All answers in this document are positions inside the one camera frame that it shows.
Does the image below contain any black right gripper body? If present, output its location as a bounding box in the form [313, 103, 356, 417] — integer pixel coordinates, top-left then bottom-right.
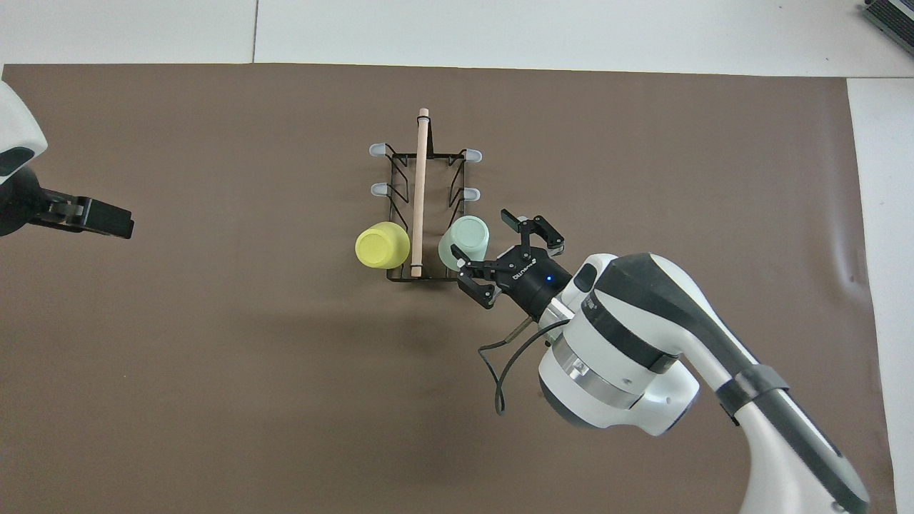
[493, 246, 576, 321]

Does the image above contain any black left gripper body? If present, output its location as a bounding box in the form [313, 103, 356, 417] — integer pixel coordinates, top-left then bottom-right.
[0, 166, 51, 238]

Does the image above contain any pale green plastic cup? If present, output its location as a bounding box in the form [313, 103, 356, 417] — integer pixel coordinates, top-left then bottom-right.
[438, 215, 491, 272]

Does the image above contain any yellow plastic cup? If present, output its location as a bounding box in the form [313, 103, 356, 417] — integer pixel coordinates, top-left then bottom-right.
[355, 221, 411, 270]

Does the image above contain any brown table mat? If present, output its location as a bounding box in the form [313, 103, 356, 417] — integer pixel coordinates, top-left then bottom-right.
[0, 63, 897, 514]

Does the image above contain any grey ribbed device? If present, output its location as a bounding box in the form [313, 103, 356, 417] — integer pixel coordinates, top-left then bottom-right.
[860, 0, 914, 36]

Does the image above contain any black wire cup rack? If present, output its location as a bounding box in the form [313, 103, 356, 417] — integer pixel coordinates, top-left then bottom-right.
[368, 107, 483, 283]

